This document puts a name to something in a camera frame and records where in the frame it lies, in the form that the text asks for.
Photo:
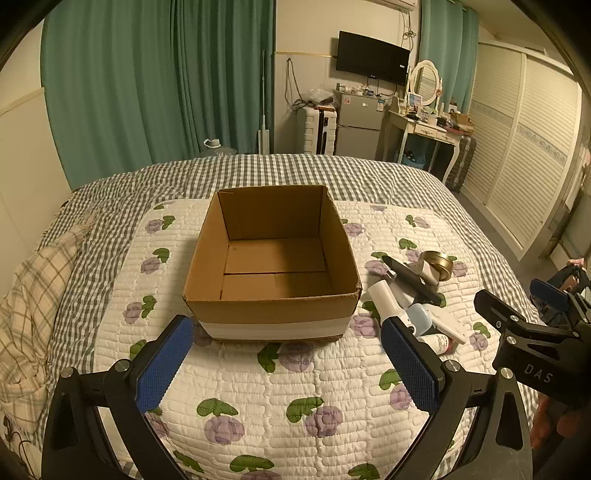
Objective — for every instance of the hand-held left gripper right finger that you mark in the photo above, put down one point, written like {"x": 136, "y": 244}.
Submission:
{"x": 411, "y": 364}

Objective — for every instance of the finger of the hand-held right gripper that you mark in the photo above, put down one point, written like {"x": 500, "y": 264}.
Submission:
{"x": 549, "y": 293}
{"x": 498, "y": 314}

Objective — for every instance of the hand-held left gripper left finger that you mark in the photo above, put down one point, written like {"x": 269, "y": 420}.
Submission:
{"x": 166, "y": 364}

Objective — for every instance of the light blue plastic object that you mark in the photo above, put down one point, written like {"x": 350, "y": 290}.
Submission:
{"x": 419, "y": 318}

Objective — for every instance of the white rectangular box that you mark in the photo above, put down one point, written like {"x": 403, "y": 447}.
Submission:
{"x": 448, "y": 327}

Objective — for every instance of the white handheld device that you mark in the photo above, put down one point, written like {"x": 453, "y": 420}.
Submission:
{"x": 385, "y": 300}

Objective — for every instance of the round gold tin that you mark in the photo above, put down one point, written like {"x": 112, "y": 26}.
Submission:
{"x": 438, "y": 261}

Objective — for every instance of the black remote control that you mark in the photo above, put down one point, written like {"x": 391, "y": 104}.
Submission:
{"x": 406, "y": 274}

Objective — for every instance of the cardboard box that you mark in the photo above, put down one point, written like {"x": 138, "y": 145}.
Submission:
{"x": 258, "y": 309}

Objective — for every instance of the person's right hand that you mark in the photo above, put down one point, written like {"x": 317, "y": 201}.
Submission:
{"x": 565, "y": 422}

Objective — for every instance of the small bottle with red label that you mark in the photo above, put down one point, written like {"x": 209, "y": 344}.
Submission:
{"x": 434, "y": 344}

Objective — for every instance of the small white jar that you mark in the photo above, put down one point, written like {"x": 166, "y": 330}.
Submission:
{"x": 422, "y": 272}

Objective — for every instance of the white floral quilted mat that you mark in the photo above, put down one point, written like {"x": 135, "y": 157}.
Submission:
{"x": 277, "y": 415}

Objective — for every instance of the beige plaid blanket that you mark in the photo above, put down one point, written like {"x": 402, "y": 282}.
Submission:
{"x": 32, "y": 323}

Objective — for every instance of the dark suitcase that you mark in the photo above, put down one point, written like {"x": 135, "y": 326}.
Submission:
{"x": 461, "y": 161}

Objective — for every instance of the white louvred wardrobe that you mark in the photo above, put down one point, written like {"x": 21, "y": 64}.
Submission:
{"x": 521, "y": 138}

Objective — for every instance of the blue container under table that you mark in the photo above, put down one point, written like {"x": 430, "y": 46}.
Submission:
{"x": 413, "y": 158}

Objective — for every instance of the white dressing table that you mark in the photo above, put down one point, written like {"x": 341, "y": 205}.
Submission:
{"x": 415, "y": 127}

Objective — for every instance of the clear water jug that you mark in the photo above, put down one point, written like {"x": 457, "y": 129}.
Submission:
{"x": 219, "y": 150}

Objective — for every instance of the small silver fridge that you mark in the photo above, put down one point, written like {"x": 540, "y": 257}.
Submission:
{"x": 358, "y": 124}

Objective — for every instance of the oval white vanity mirror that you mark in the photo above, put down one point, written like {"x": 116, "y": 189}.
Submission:
{"x": 425, "y": 83}

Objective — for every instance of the white flat mop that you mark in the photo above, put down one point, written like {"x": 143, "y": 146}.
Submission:
{"x": 264, "y": 138}

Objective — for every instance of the white hard suitcase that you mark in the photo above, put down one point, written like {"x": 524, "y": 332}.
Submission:
{"x": 314, "y": 131}

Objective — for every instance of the narrow green curtain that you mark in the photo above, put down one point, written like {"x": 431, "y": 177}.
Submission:
{"x": 450, "y": 41}

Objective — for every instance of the clear plastic bag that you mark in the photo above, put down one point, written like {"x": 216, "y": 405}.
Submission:
{"x": 319, "y": 96}

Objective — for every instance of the wide green curtain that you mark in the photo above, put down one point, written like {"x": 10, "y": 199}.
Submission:
{"x": 138, "y": 83}

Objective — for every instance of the white air conditioner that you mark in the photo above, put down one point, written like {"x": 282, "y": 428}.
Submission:
{"x": 401, "y": 4}

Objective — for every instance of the black wall television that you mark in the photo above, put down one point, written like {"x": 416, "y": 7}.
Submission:
{"x": 371, "y": 57}

